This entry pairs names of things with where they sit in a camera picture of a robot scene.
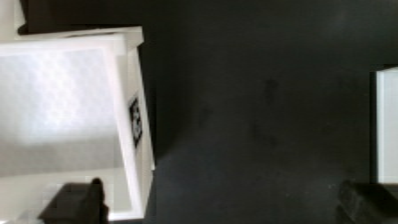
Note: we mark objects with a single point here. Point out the gripper right finger with black tip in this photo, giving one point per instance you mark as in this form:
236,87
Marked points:
368,204

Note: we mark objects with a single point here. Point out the gripper left finger with metal tip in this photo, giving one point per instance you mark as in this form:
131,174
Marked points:
76,205

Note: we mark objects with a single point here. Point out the white front drawer box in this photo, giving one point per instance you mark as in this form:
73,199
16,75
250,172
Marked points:
74,133

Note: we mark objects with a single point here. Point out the white fence wall frame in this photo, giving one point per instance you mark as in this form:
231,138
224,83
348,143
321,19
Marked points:
387,126

